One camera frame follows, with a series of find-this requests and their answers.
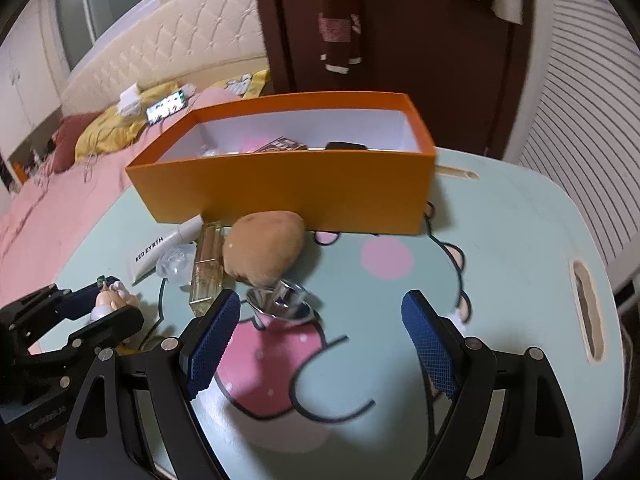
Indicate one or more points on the window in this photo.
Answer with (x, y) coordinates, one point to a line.
(100, 5)

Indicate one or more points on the clear plastic bag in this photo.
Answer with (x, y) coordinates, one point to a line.
(209, 151)

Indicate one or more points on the pink blanket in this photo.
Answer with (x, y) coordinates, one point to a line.
(60, 210)

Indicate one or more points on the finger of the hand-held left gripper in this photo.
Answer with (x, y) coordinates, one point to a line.
(107, 325)
(80, 301)

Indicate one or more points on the smartphone with lit screen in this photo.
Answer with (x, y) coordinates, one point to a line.
(167, 106)

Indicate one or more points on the maroon striped scarf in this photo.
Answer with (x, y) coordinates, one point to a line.
(337, 20)

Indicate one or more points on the clear perfume bottle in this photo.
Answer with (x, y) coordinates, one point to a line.
(206, 270)

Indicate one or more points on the orange cardboard box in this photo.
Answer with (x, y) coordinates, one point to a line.
(300, 190)

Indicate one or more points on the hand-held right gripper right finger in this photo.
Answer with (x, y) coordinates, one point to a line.
(430, 350)

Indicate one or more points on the cream tufted headboard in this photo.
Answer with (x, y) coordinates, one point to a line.
(175, 35)

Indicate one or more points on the shiny silver metal piece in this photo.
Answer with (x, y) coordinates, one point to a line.
(285, 305)

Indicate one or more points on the white wardrobe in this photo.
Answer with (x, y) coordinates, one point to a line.
(20, 105)

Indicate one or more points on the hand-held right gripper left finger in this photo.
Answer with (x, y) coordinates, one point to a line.
(210, 350)

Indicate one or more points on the yellow cartoon print pillow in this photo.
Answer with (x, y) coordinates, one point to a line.
(245, 84)

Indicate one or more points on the clear skull ornament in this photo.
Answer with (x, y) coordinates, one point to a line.
(175, 266)

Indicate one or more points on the dark patterned card case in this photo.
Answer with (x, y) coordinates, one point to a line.
(280, 145)

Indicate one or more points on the brown plush toy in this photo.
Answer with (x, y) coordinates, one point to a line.
(265, 247)

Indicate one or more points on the white slatted closet door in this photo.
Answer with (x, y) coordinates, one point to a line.
(590, 125)

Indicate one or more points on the black case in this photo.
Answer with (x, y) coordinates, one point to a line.
(345, 146)

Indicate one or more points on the dark brown door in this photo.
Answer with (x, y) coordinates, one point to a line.
(425, 50)

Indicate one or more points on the white cream tube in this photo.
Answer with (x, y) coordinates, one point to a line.
(150, 255)

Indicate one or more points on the small doll figurine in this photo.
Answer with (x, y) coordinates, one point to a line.
(112, 300)

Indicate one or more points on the mint green cartoon desktop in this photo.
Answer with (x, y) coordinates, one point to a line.
(510, 240)

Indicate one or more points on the white tissue box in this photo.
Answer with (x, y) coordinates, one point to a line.
(131, 100)

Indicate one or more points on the dark red pillow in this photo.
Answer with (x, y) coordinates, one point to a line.
(70, 140)

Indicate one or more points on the plain yellow pillow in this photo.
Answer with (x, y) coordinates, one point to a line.
(110, 132)

